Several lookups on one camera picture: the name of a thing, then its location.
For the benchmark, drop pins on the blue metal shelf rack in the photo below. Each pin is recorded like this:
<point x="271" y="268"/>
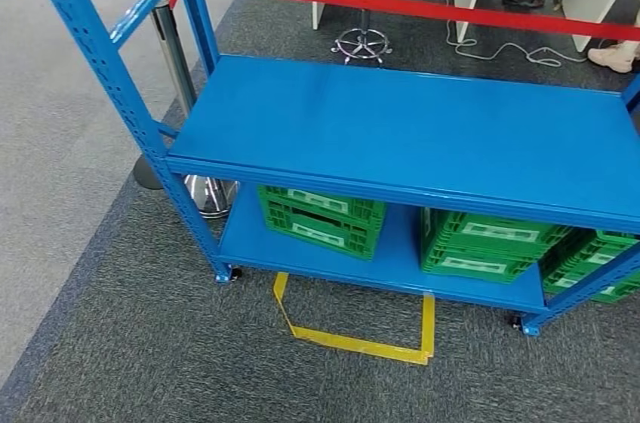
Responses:
<point x="400" y="128"/>

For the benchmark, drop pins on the green plastic crate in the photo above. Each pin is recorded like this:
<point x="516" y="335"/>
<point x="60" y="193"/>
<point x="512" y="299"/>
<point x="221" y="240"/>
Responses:
<point x="320" y="224"/>
<point x="590" y="261"/>
<point x="475" y="254"/>

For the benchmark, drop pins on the red barrier belt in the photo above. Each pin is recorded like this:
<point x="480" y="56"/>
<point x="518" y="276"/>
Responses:
<point x="400" y="6"/>

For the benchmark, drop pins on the person's beige shoe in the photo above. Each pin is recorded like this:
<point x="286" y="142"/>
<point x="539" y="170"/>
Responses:
<point x="612" y="57"/>

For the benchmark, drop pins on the chrome stanchion post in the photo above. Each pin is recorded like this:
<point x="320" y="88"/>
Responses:
<point x="172" y="56"/>

